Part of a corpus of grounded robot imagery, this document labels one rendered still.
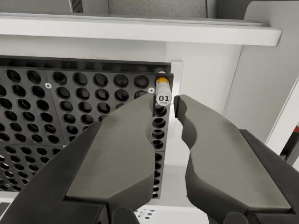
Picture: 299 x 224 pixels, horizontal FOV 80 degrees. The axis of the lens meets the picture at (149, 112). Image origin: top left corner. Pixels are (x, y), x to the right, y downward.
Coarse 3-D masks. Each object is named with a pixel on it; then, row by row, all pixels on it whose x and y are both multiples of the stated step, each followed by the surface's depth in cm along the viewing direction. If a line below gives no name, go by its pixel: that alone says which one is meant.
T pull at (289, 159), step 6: (294, 132) 18; (294, 138) 17; (288, 144) 18; (294, 144) 17; (282, 150) 19; (288, 150) 18; (294, 150) 18; (282, 156) 18; (288, 156) 18; (294, 156) 18; (288, 162) 19; (294, 162) 19
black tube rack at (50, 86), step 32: (0, 64) 19; (32, 64) 19; (64, 64) 18; (96, 64) 18; (128, 64) 18; (160, 64) 18; (0, 96) 17; (32, 96) 17; (64, 96) 17; (96, 96) 17; (128, 96) 17; (0, 128) 19; (32, 128) 19; (64, 128) 19; (0, 160) 22; (32, 160) 22
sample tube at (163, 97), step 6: (162, 72) 17; (162, 78) 15; (156, 84) 15; (162, 84) 14; (168, 84) 15; (156, 90) 14; (162, 90) 13; (168, 90) 13; (156, 96) 13; (162, 96) 13; (168, 96) 13; (162, 102) 13; (168, 102) 13
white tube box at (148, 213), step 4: (136, 212) 45; (140, 212) 46; (148, 212) 45; (152, 212) 45; (156, 212) 45; (136, 216) 46; (148, 216) 46; (152, 216) 46; (144, 220) 47; (148, 220) 47
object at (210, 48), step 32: (0, 32) 14; (32, 32) 14; (64, 32) 14; (96, 32) 14; (128, 32) 14; (160, 32) 14; (192, 32) 14; (224, 32) 14; (256, 32) 14; (192, 64) 21; (224, 64) 21; (192, 96) 23; (224, 96) 23; (0, 192) 27
